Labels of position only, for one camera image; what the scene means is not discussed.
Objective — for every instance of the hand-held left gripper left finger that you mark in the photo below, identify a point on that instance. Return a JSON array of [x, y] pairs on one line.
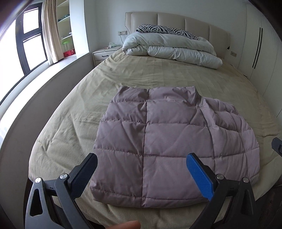
[[84, 176]]

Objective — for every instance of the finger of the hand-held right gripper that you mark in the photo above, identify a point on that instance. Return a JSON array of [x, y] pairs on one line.
[[278, 145]]

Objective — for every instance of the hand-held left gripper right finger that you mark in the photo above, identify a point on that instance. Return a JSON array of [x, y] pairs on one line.
[[200, 174]]

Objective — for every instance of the mauve quilted down jacket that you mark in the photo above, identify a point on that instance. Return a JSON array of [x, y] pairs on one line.
[[171, 136]]

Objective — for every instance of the person's left hand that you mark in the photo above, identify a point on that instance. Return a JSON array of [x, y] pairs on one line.
[[126, 225]]

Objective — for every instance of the white wardrobe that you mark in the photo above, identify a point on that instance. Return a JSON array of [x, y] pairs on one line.
[[268, 55]]

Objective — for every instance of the bed with beige sheet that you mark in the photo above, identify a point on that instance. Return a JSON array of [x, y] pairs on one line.
[[154, 72]]

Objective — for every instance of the white nightstand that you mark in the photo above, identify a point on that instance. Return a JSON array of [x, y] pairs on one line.
[[101, 56]]

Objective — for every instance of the red box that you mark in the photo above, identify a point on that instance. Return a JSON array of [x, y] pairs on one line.
[[68, 53]]

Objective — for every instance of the white folded duvet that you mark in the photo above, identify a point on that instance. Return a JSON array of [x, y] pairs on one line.
[[171, 48]]

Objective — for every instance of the small pale green object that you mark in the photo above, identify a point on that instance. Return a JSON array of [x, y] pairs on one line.
[[113, 44]]

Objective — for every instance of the green plastic item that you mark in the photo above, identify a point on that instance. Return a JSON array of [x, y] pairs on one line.
[[65, 41]]

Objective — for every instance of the black framed window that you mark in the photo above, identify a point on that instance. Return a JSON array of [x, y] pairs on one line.
[[33, 50]]

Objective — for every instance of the beige curtain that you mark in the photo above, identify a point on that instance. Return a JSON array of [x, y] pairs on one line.
[[51, 33]]

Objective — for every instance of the white shelf unit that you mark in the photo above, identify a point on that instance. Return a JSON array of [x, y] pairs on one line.
[[66, 28]]

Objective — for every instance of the zebra print pillow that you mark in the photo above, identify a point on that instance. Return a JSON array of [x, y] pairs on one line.
[[163, 29]]

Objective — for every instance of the cream padded headboard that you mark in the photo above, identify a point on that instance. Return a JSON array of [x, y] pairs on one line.
[[171, 19]]

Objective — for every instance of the dark green shelf item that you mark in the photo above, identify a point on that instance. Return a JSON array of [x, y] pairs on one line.
[[63, 18]]

